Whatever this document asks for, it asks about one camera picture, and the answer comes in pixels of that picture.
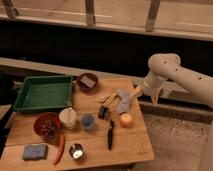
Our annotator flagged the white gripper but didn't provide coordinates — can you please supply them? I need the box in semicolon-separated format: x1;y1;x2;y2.
131;76;164;104

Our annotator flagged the blue sponge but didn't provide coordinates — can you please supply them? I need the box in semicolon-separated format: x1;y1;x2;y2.
22;144;48;161

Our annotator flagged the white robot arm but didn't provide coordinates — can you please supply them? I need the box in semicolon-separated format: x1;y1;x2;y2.
135;53;213;171

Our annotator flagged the grey sponge in bowl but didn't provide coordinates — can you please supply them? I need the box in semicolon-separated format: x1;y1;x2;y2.
80;76;95;88

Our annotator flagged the grey cloth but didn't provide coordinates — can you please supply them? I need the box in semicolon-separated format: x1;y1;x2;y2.
116;89;131;114

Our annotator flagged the orange apple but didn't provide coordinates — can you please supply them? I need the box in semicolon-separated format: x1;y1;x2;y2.
120;113;133;128

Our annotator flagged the wooden spatula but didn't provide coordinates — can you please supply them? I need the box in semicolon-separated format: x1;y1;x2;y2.
103;93;117;108

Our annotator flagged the wooden spoon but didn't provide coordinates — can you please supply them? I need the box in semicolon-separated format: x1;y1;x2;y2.
98;94;111;103

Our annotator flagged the black brush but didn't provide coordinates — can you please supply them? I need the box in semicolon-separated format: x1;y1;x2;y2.
98;106;111;120

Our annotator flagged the brown bowl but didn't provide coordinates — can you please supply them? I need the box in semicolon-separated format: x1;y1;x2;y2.
76;73;98;92

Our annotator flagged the blue small cup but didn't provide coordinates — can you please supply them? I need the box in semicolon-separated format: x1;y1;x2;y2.
81;114;95;131

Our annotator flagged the white cup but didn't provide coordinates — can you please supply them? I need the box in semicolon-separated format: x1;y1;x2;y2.
59;107;77;129

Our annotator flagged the small metal cup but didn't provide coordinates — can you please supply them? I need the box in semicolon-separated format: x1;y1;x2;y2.
69;143;84;160

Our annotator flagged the red chili pepper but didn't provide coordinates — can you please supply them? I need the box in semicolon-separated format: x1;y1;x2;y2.
53;134;65;165

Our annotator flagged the red bowl with beans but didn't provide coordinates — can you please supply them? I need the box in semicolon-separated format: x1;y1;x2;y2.
33;112;61;138

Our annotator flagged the green plastic tray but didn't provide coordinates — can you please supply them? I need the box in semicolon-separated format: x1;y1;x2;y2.
13;75;73;113

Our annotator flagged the black handled knife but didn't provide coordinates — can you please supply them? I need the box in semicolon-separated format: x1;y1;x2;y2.
107;120;115;150

